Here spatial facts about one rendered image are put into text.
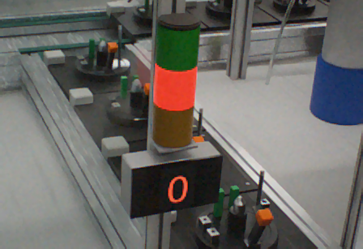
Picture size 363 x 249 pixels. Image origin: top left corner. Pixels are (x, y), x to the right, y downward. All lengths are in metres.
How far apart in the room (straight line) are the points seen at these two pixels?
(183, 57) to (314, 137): 1.03
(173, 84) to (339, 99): 1.07
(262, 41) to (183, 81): 1.38
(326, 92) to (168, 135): 1.05
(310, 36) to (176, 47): 1.50
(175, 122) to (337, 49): 1.03
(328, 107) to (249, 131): 0.22
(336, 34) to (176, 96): 1.03
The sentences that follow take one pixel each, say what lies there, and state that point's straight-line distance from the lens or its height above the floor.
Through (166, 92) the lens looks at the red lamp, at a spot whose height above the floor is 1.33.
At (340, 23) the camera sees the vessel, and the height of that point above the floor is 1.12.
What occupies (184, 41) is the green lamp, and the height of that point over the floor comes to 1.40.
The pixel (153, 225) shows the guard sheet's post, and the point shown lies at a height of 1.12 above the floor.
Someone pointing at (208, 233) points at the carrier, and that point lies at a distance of 1.17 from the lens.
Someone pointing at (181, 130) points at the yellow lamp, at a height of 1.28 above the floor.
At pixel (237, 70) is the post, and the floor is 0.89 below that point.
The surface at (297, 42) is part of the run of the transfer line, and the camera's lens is 2.27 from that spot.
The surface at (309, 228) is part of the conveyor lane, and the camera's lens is 1.30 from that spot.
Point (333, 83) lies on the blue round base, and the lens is 1.85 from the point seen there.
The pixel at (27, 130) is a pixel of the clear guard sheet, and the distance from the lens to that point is 0.86.
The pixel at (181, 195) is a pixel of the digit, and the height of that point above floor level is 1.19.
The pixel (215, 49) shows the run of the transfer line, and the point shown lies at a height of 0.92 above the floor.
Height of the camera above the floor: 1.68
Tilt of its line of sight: 26 degrees down
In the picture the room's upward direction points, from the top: 4 degrees clockwise
